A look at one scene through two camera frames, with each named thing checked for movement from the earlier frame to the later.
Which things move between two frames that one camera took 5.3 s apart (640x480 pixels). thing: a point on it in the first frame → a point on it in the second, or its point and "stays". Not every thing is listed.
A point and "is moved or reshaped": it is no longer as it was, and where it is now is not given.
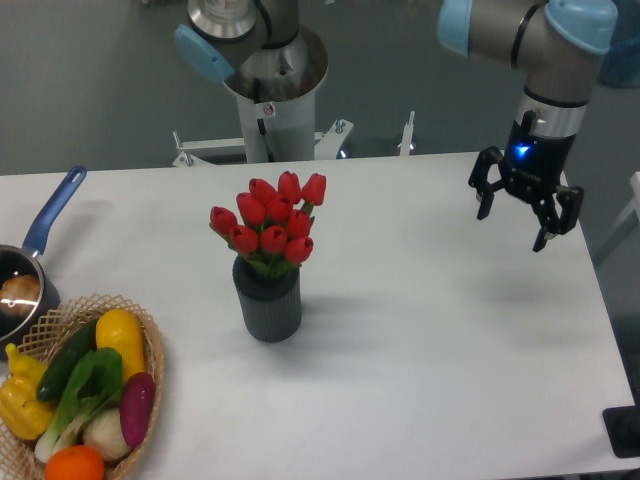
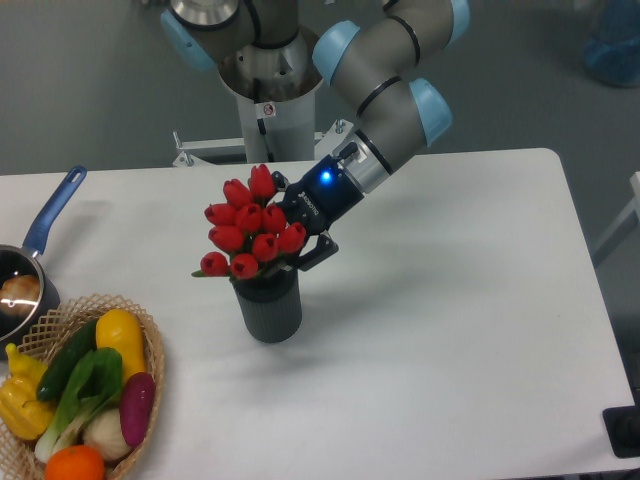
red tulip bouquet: x=271 y=227 is moved or reshaped
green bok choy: x=96 y=384 stays
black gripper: x=531 y=166 → x=321 y=195
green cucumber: x=62 y=362 stays
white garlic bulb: x=103 y=431 stays
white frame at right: x=633 y=208 stays
